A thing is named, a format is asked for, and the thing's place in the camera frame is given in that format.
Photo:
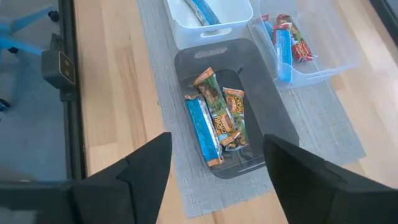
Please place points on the white plastic bin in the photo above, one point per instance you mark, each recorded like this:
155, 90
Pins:
230, 21

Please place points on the grey woven placemat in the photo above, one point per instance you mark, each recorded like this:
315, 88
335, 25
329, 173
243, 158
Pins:
161, 93

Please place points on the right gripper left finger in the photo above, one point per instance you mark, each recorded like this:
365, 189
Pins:
140, 186

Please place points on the blue granola bar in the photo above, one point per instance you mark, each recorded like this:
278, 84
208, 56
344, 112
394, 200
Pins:
203, 12
283, 53
268, 28
203, 130

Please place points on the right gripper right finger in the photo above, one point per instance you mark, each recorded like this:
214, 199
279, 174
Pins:
326, 196

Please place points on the small black camera box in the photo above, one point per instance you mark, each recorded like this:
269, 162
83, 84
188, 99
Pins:
57, 70

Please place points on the office chair wheeled base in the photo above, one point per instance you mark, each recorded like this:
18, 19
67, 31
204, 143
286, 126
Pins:
21, 25

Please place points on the clear plastic container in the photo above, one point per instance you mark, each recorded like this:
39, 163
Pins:
329, 46

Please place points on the green and orange granola bar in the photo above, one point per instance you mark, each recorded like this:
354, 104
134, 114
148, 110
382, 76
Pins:
239, 115
214, 102

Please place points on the dark grey plastic bin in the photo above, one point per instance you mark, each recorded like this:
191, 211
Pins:
267, 102

